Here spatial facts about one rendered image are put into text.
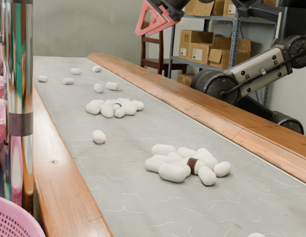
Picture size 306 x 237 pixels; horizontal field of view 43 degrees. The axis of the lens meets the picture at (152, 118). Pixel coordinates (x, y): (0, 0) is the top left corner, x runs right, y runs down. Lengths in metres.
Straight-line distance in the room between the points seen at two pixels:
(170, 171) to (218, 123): 0.29
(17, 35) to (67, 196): 0.16
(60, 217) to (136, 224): 0.08
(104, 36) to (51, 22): 0.74
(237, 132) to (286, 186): 0.20
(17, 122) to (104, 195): 0.15
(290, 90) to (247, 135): 2.66
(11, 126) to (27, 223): 0.09
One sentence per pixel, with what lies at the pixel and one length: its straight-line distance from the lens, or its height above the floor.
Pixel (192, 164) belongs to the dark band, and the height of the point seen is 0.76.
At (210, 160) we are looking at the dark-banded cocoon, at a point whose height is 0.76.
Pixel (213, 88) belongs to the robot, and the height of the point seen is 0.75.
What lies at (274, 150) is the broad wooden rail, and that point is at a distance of 0.65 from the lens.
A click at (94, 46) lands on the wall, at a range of 5.49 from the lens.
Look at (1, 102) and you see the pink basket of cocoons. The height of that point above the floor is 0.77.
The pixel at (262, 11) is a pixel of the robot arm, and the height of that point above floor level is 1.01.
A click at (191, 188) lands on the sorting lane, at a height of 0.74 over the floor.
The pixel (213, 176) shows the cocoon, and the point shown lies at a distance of 0.51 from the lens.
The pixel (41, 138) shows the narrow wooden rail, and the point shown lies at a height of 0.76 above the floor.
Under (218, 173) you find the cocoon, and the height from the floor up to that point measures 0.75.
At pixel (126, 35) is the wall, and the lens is 5.63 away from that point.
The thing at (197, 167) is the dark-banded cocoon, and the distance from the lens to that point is 0.54.
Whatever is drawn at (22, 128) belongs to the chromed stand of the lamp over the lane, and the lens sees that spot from 0.38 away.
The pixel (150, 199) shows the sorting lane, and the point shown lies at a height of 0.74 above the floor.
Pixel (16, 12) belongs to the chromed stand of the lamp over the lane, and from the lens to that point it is 0.37.
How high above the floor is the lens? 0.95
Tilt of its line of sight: 15 degrees down
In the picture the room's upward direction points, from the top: 5 degrees clockwise
